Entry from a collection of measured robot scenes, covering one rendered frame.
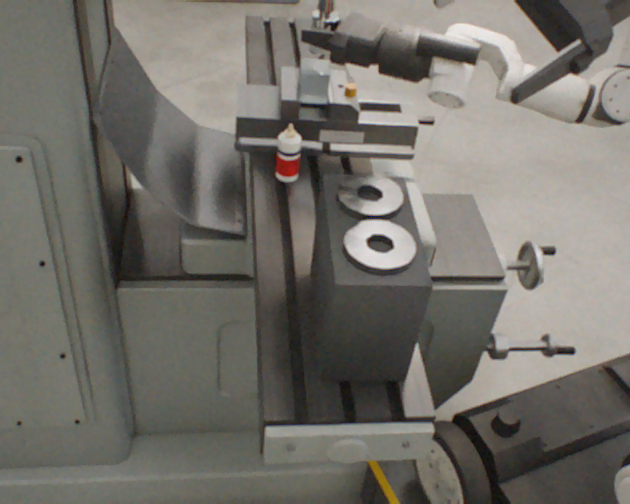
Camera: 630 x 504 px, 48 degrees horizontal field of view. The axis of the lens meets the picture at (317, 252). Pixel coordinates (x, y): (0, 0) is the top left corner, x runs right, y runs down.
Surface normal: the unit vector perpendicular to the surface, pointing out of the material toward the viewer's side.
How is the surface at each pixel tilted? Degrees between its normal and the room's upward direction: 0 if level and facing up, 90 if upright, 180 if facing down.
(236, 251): 90
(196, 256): 90
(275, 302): 0
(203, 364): 90
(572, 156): 0
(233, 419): 90
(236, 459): 0
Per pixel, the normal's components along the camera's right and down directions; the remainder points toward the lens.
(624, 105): -0.14, 0.28
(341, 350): 0.07, 0.68
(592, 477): 0.09, -0.73
